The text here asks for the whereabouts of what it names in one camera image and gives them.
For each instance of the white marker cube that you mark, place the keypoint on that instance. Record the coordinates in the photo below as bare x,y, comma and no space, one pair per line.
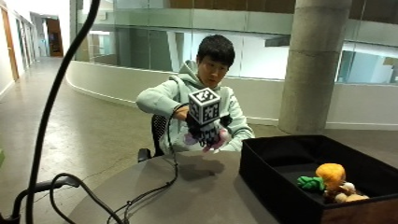
204,104

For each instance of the glass balustrade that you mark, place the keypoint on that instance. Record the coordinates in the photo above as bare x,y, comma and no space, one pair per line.
232,40

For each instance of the orange soft toy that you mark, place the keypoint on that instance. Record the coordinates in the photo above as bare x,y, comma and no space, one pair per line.
332,175

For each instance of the pink and white soft toy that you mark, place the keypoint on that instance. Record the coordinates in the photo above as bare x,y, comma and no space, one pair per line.
221,138

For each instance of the green soft toy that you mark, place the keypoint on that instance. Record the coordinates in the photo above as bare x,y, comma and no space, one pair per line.
310,183

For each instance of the the person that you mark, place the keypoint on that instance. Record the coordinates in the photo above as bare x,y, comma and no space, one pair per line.
187,90

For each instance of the black office chair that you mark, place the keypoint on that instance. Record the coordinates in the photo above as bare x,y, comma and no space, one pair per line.
157,130

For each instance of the brown and beige soft toy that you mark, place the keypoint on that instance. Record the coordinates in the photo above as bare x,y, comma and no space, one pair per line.
346,194

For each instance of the grey concrete column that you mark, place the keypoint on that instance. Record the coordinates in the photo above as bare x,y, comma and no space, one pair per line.
314,65

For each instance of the black fabric storage box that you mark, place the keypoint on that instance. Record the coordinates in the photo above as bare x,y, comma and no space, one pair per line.
269,174

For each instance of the brown wooden door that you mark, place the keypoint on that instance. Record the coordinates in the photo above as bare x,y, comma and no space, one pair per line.
9,43

